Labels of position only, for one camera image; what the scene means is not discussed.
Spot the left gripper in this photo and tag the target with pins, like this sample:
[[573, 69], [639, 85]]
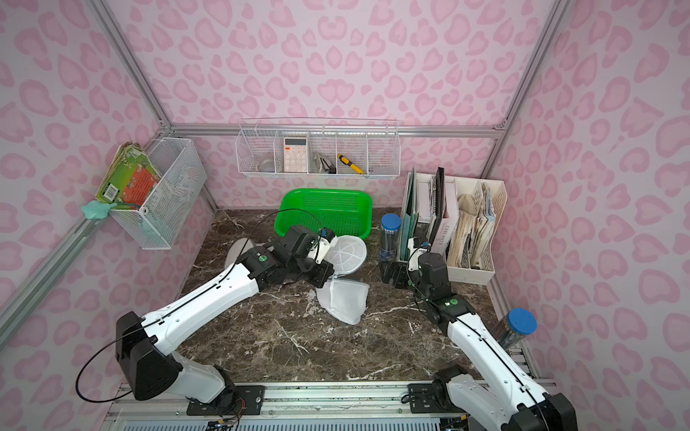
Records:
[[319, 269]]

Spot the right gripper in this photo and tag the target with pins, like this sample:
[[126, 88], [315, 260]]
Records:
[[397, 272]]

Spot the white mesh laundry bag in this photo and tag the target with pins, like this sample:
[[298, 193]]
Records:
[[239, 247]]

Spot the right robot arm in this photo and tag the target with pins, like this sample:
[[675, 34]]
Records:
[[510, 399]]

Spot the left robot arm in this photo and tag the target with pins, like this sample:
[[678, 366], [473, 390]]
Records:
[[146, 346]]

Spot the pencil tube blue lid standing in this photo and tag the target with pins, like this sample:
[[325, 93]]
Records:
[[388, 242]]

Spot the white book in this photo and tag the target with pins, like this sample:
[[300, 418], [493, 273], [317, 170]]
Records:
[[448, 221]]

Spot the green plastic basket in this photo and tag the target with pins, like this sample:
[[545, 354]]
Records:
[[346, 212]]

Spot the white file organizer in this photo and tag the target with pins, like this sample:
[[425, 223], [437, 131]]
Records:
[[420, 243]]

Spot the beige papers in organizer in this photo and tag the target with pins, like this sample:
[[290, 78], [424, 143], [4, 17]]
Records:
[[475, 228]]

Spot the metal clips in shelf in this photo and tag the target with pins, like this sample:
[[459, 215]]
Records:
[[323, 165]]

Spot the white calculator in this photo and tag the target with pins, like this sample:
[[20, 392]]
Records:
[[295, 159]]

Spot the black binder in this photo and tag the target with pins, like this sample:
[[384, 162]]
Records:
[[437, 203]]

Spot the yellow black utility knife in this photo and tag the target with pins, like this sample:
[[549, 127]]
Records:
[[345, 160]]

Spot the round metal tin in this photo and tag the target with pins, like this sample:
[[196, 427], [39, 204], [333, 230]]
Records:
[[266, 165]]

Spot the pencil tube blue lid lying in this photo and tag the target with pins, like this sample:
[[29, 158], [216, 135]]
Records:
[[517, 324]]

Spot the green red booklet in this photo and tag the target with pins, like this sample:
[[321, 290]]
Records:
[[130, 179]]

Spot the mint green star hook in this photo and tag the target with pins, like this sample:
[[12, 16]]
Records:
[[97, 210]]

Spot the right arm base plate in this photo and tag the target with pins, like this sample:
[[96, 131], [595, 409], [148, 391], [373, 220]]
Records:
[[428, 399]]

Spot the white wire shelf back wall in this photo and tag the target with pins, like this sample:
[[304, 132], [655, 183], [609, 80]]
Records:
[[375, 147]]

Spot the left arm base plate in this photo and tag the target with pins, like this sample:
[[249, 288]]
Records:
[[242, 400]]

